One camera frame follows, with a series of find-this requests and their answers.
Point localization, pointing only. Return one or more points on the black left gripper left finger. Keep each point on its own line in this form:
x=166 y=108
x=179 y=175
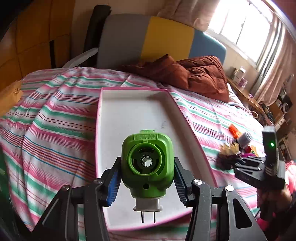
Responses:
x=60 y=219

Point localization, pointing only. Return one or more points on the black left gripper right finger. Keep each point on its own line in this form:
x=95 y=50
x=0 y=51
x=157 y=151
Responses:
x=234 y=219

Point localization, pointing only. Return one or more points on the grey cylindrical cap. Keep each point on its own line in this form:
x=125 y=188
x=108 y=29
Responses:
x=244 y=140

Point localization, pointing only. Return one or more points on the green plug-in device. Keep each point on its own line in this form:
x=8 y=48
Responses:
x=147 y=169

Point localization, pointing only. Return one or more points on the orange linked cubes toy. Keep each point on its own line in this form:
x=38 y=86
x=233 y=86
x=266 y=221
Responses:
x=234 y=131

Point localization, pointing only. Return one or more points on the right hand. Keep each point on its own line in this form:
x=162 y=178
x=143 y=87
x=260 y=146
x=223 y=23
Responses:
x=275 y=203

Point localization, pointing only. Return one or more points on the dark spiky toy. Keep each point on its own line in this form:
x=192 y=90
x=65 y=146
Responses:
x=228 y=156

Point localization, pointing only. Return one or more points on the black speaker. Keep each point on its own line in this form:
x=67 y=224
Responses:
x=283 y=101

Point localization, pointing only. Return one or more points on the wooden side table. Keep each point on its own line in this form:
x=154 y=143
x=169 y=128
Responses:
x=245 y=98

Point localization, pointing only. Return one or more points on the striped bed sheet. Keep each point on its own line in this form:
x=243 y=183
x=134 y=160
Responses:
x=48 y=137

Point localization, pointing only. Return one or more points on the beige curtain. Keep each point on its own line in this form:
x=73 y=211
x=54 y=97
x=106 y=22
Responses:
x=281 y=68

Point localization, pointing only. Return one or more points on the purple box on table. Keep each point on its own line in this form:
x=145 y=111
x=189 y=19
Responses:
x=242 y=83

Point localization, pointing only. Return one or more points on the white box on table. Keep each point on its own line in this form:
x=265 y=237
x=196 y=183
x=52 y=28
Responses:
x=238 y=74

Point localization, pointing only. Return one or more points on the brown quilted blanket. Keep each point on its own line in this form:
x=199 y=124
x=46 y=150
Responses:
x=202 y=75

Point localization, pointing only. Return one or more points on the white tray with pink rim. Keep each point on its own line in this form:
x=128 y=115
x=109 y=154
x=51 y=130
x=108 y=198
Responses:
x=123 y=111

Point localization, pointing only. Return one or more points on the grey yellow blue headboard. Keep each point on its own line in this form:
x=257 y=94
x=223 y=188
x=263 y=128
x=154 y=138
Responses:
x=130 y=38

